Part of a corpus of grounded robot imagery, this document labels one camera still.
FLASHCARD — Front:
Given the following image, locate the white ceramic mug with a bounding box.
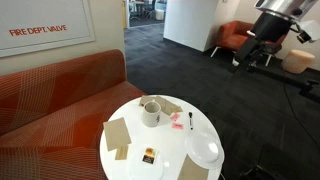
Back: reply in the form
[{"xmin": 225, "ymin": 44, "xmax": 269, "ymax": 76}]
[{"xmin": 142, "ymin": 100, "xmax": 163, "ymax": 128}]

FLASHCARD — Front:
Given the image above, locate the orange patterned sofa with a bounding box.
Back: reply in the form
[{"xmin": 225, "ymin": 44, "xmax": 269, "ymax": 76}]
[{"xmin": 0, "ymin": 49, "xmax": 148, "ymax": 180}]

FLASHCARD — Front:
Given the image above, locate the large brown paper napkin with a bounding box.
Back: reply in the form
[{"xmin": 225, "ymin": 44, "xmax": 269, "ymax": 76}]
[{"xmin": 102, "ymin": 116, "xmax": 132, "ymax": 152}]

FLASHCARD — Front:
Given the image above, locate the round white table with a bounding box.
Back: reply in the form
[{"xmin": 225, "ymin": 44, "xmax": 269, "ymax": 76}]
[{"xmin": 99, "ymin": 94, "xmax": 225, "ymax": 180}]

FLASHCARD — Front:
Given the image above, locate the black floor cable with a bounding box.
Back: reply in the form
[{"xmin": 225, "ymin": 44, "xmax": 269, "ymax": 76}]
[{"xmin": 282, "ymin": 74, "xmax": 320, "ymax": 143}]

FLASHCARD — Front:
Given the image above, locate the orange armchair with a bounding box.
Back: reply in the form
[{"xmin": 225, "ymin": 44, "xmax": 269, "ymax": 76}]
[{"xmin": 210, "ymin": 20, "xmax": 288, "ymax": 67}]

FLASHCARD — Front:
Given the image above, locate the white fire valve sign panel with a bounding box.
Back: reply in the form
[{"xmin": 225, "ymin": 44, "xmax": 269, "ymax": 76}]
[{"xmin": 0, "ymin": 0, "xmax": 96, "ymax": 59}]

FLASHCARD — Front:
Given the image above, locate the white waste bin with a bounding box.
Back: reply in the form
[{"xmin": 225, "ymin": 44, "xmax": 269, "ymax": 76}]
[{"xmin": 154, "ymin": 8, "xmax": 166, "ymax": 21}]

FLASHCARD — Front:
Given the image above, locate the beige round ottoman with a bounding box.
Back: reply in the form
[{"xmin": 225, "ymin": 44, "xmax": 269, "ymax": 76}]
[{"xmin": 280, "ymin": 49, "xmax": 316, "ymax": 75}]

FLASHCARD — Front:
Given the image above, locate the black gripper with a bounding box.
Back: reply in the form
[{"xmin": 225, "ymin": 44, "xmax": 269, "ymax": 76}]
[{"xmin": 233, "ymin": 11, "xmax": 295, "ymax": 64}]

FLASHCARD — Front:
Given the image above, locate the orange and black sachet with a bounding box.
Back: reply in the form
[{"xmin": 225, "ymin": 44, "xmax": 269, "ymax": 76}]
[{"xmin": 142, "ymin": 147, "xmax": 158, "ymax": 165}]

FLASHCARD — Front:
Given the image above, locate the black marker pen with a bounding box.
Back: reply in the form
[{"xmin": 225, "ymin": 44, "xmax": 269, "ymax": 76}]
[{"xmin": 188, "ymin": 111, "xmax": 195, "ymax": 131}]

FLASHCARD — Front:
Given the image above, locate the small brown paper packet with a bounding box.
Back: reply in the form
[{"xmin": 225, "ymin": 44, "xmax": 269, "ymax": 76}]
[{"xmin": 114, "ymin": 144, "xmax": 130, "ymax": 161}]

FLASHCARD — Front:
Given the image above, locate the black floor stand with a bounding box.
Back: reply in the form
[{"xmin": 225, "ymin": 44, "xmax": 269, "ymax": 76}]
[{"xmin": 245, "ymin": 49, "xmax": 320, "ymax": 101}]

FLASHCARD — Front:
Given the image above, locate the black tripod base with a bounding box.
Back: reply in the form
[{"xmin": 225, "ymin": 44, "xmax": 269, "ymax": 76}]
[{"xmin": 238, "ymin": 164, "xmax": 278, "ymax": 180}]

